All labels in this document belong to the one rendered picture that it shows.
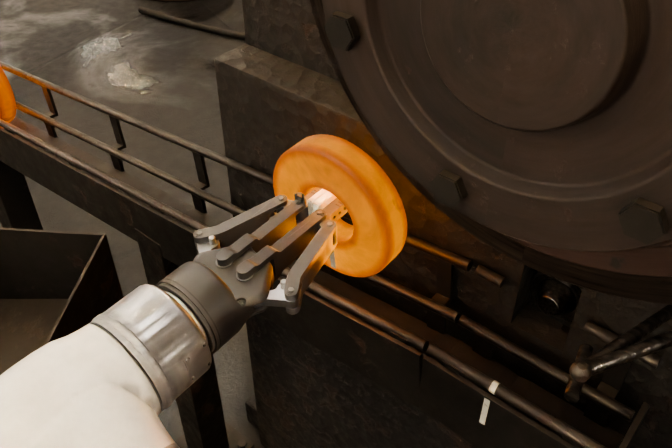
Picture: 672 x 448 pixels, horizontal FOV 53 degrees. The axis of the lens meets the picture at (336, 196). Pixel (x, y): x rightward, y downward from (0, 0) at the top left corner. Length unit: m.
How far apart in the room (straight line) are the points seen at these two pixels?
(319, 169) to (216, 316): 0.18
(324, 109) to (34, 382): 0.42
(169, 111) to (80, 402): 2.06
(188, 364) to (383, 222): 0.22
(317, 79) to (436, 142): 0.40
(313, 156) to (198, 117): 1.83
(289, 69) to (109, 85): 1.94
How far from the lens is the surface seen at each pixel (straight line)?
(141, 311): 0.54
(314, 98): 0.78
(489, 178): 0.43
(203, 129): 2.39
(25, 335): 0.95
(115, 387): 0.52
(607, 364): 0.50
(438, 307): 0.77
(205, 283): 0.56
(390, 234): 0.64
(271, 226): 0.63
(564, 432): 0.69
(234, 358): 1.63
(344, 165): 0.63
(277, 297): 0.58
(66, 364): 0.52
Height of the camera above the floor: 1.26
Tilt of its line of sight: 38 degrees down
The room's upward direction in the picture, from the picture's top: straight up
